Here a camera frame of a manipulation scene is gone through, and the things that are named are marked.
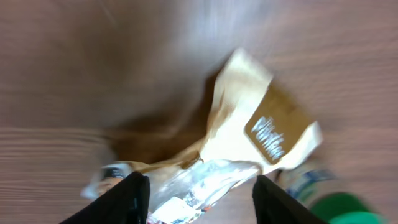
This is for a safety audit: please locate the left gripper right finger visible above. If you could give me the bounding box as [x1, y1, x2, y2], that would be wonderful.
[252, 175, 327, 224]

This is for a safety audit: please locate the beige brown snack bag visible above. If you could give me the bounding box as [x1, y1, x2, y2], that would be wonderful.
[81, 49, 323, 223]

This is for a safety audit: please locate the green lid jar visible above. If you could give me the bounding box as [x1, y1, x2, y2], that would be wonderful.
[275, 159, 387, 224]

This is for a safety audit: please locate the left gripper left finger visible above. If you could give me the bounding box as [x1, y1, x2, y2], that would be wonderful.
[60, 172, 150, 224]

